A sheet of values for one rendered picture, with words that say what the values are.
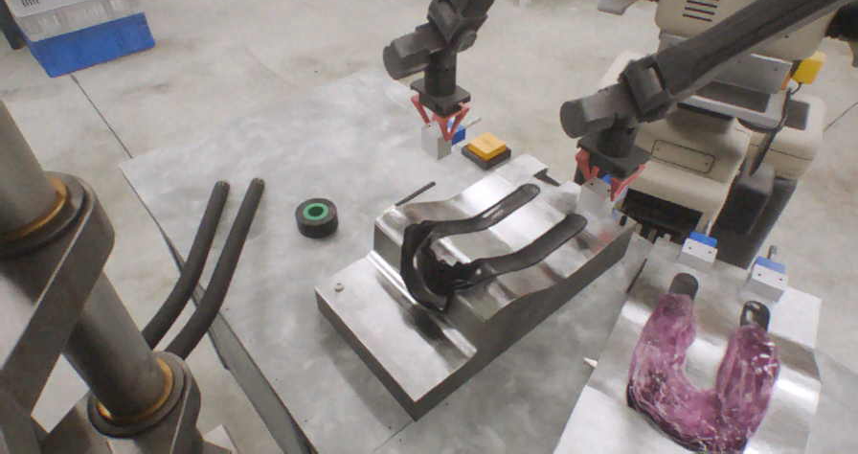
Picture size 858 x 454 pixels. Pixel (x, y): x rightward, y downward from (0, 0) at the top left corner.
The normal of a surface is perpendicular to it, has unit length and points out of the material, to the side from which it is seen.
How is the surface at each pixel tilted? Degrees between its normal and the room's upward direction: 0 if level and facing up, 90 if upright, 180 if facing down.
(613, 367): 11
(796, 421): 16
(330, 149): 0
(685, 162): 98
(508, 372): 0
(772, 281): 0
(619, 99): 37
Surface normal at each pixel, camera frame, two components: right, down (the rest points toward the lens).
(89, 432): 0.00, -0.73
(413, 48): 0.18, -0.32
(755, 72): -0.51, 0.58
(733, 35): -0.83, 0.22
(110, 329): 0.90, 0.29
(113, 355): 0.74, 0.46
